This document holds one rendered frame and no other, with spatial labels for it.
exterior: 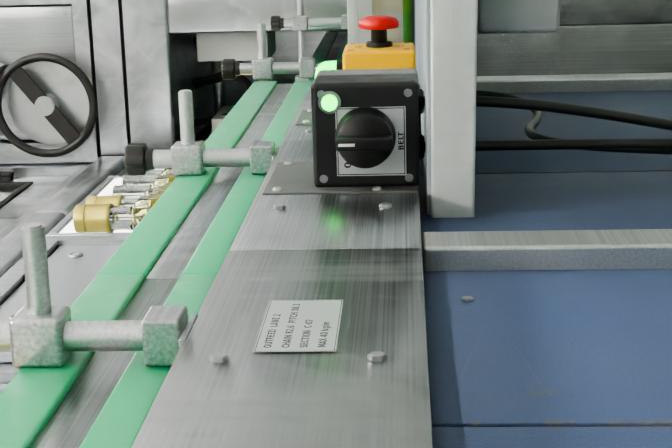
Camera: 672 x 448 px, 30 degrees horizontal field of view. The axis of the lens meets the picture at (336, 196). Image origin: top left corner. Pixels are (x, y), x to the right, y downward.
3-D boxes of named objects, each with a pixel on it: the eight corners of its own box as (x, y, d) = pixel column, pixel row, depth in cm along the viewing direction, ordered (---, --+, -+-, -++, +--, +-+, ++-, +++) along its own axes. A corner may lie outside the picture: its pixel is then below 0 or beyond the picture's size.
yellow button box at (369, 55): (419, 110, 128) (347, 111, 129) (418, 36, 127) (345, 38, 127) (420, 121, 122) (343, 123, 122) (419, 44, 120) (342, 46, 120)
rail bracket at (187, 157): (281, 167, 112) (132, 169, 112) (278, 85, 110) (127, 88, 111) (276, 177, 108) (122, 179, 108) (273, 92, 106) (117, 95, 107)
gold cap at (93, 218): (112, 239, 151) (76, 239, 151) (117, 217, 153) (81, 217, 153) (107, 219, 148) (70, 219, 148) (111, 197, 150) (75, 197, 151)
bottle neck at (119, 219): (135, 226, 152) (96, 227, 152) (133, 203, 151) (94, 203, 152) (130, 233, 149) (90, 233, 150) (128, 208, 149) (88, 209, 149)
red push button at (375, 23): (359, 48, 126) (359, 14, 125) (399, 47, 126) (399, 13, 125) (358, 53, 122) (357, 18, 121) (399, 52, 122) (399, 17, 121)
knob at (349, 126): (396, 165, 94) (396, 175, 90) (336, 166, 94) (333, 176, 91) (395, 105, 93) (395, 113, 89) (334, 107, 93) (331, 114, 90)
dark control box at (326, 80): (423, 165, 102) (320, 166, 102) (422, 67, 100) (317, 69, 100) (425, 188, 94) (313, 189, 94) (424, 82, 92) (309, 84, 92)
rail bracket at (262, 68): (318, 144, 172) (227, 146, 172) (314, 21, 168) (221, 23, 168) (316, 148, 169) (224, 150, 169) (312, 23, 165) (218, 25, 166)
